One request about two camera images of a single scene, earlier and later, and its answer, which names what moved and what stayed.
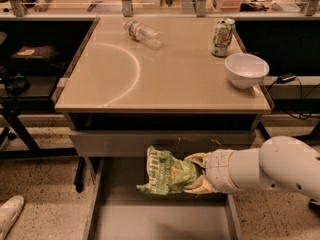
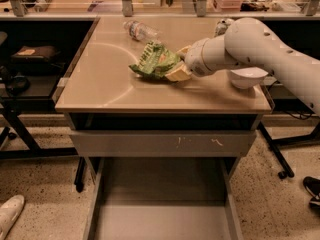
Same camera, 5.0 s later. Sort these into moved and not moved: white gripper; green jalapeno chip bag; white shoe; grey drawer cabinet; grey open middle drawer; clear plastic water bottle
Moved: white gripper; green jalapeno chip bag
Not moved: grey drawer cabinet; grey open middle drawer; white shoe; clear plastic water bottle
